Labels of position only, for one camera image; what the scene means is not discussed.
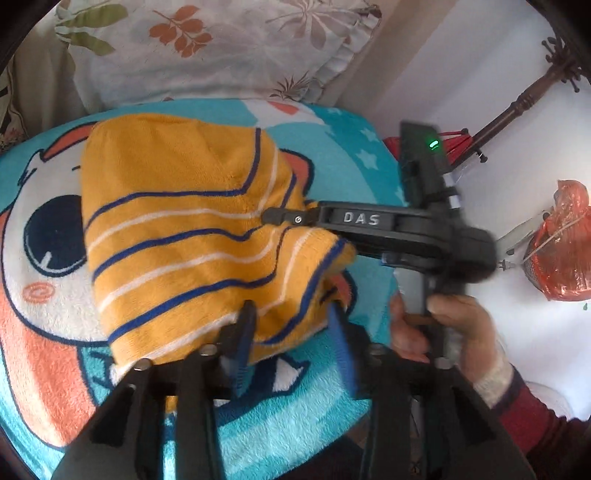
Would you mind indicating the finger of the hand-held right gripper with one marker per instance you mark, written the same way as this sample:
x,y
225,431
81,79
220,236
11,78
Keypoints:
x,y
286,215

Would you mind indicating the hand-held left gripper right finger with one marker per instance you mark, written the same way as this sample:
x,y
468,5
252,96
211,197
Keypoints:
x,y
345,357

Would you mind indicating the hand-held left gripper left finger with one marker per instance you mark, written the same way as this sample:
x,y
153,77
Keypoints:
x,y
241,353

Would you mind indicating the yellow striped garment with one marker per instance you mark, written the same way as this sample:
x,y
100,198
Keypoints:
x,y
184,230

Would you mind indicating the person's right forearm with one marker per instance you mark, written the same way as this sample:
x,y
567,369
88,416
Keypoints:
x,y
531,415

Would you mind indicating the person's right hand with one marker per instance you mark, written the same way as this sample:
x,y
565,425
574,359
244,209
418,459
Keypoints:
x,y
466,327

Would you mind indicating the red plastic bag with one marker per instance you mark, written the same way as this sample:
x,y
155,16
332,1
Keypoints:
x,y
563,244

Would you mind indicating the wooden coat rack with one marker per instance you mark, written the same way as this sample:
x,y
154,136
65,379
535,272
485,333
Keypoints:
x,y
521,104

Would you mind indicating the white floral pillow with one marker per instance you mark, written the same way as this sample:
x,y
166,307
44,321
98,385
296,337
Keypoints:
x,y
221,50

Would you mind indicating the teal printed blanket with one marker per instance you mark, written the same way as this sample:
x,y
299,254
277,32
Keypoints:
x,y
46,332

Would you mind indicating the beige patterned pillow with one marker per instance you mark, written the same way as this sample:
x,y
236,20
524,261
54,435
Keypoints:
x,y
41,92

